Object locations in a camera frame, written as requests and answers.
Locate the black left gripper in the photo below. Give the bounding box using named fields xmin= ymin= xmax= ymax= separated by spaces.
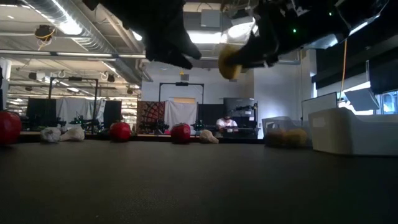
xmin=102 ymin=0 xmax=202 ymax=70

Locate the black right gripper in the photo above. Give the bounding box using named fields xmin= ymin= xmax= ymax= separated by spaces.
xmin=231 ymin=0 xmax=315 ymax=68

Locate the red toy tomato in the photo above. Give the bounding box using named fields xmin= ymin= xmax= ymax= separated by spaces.
xmin=170 ymin=123 xmax=192 ymax=145
xmin=0 ymin=110 xmax=22 ymax=146
xmin=108 ymin=121 xmax=132 ymax=142

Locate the white toy garlic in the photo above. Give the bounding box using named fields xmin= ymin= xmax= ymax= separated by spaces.
xmin=198 ymin=129 xmax=220 ymax=144
xmin=60 ymin=125 xmax=86 ymax=142
xmin=40 ymin=126 xmax=62 ymax=144

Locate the grey ceiling box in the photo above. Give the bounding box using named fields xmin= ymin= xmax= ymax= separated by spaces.
xmin=200 ymin=8 xmax=222 ymax=29

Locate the white hanging cloth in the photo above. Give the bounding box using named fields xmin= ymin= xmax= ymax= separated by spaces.
xmin=55 ymin=97 xmax=106 ymax=127
xmin=164 ymin=98 xmax=198 ymax=129

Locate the black partition panel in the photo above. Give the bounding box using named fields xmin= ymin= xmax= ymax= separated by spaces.
xmin=103 ymin=100 xmax=123 ymax=129
xmin=24 ymin=97 xmax=57 ymax=129
xmin=197 ymin=103 xmax=225 ymax=133

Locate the red patterned hanging cloth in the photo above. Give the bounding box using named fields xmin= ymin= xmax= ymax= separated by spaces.
xmin=136 ymin=100 xmax=166 ymax=135

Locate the clear plastic basket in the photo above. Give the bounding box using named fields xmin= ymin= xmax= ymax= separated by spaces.
xmin=261 ymin=116 xmax=312 ymax=149

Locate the person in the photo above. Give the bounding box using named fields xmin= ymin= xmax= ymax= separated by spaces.
xmin=215 ymin=115 xmax=239 ymax=133

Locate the white board panel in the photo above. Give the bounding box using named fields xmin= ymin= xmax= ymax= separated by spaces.
xmin=300 ymin=91 xmax=339 ymax=127

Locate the black station desk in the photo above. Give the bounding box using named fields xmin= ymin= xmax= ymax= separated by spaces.
xmin=222 ymin=126 xmax=259 ymax=139

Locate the black window blind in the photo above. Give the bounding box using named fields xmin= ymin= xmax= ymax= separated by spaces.
xmin=310 ymin=17 xmax=398 ymax=94

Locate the long grey ceiling pipe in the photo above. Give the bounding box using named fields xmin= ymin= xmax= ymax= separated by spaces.
xmin=0 ymin=49 xmax=301 ymax=65

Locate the tilted grey monitor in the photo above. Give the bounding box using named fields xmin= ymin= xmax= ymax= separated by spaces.
xmin=343 ymin=88 xmax=381 ymax=112

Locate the white plastic basket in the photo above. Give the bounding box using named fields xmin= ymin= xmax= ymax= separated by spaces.
xmin=308 ymin=106 xmax=398 ymax=156

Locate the black station frame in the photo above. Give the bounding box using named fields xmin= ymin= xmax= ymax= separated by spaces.
xmin=47 ymin=76 xmax=100 ymax=125
xmin=158 ymin=82 xmax=205 ymax=105

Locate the yellow hanging cord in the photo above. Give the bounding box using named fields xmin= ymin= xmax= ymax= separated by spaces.
xmin=338 ymin=39 xmax=348 ymax=100

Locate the black aluminium table frame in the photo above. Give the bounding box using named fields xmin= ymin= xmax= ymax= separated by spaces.
xmin=18 ymin=133 xmax=264 ymax=145

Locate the silver spiral ceiling duct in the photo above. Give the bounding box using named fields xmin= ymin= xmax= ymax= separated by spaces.
xmin=26 ymin=0 xmax=153 ymax=85

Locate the yellow ceiling cord reel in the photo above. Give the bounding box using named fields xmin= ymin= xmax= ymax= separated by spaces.
xmin=34 ymin=24 xmax=57 ymax=50

